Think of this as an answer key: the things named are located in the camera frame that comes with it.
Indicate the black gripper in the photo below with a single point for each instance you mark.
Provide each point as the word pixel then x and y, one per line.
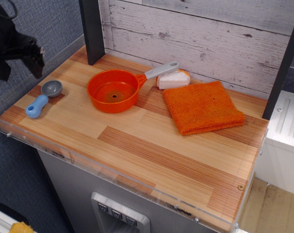
pixel 14 45

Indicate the blue and grey scoop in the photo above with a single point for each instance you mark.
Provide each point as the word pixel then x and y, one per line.
pixel 49 90

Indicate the orange folded cloth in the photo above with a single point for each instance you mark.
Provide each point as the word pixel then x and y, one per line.
pixel 201 108

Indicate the clear acrylic table guard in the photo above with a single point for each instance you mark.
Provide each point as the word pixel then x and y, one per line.
pixel 206 175

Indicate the grey toy fridge cabinet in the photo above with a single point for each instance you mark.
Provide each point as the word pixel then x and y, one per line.
pixel 95 202

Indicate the white and orange cheese wedge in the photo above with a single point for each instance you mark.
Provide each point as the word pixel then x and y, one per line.
pixel 176 79

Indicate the white toy sink unit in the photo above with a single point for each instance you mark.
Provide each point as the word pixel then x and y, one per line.
pixel 275 162

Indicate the dark grey left post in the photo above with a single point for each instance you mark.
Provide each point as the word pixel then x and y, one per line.
pixel 92 27

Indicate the dark grey post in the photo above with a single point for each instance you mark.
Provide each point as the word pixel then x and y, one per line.
pixel 280 78
pixel 92 27

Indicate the orange pot with grey handle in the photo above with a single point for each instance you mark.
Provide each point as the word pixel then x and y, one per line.
pixel 116 90

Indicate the dark grey right post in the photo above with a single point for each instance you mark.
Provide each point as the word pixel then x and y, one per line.
pixel 280 78

